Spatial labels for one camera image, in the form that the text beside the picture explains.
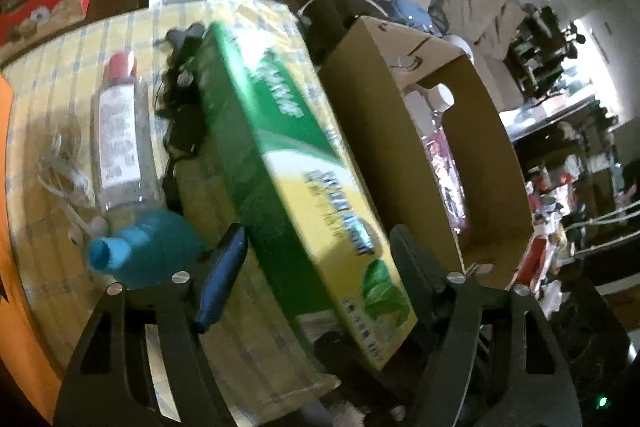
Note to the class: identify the clear bottle with pink cap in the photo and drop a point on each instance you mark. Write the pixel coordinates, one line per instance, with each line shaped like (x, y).
(120, 142)

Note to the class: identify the cluttered dark shelf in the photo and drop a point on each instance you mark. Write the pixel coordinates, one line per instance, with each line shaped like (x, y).
(565, 157)

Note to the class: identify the white earphones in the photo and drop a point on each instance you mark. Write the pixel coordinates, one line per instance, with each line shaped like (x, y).
(75, 212)

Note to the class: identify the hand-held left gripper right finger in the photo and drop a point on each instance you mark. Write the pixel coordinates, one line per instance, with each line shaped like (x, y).
(416, 259)

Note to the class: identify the green and yellow carton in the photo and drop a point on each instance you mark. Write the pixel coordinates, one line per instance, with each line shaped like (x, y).
(280, 142)

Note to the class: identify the white blue fan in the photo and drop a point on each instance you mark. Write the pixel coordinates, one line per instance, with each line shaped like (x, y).
(407, 12)

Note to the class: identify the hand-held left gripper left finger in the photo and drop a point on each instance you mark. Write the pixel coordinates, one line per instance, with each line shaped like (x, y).
(225, 277)

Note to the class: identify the blue bottle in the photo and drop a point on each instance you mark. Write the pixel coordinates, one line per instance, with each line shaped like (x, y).
(160, 247)

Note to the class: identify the brown cardboard box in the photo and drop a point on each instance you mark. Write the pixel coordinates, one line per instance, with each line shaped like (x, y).
(370, 132)

